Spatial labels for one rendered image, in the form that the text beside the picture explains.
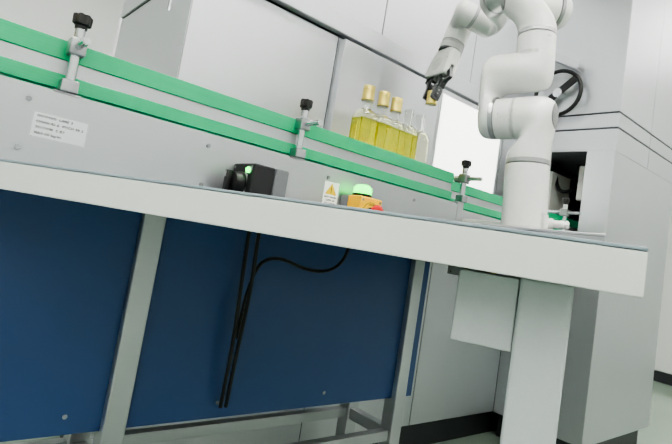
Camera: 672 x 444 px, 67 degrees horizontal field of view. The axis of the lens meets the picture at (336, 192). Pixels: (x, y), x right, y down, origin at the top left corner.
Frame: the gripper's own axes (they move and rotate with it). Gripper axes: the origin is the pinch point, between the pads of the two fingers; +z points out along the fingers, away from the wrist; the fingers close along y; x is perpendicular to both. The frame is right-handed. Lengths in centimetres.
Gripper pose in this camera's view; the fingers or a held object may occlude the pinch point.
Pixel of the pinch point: (432, 94)
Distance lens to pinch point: 167.0
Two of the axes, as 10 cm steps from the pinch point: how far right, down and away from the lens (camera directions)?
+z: -3.9, 9.1, -1.4
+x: 8.3, 4.2, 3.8
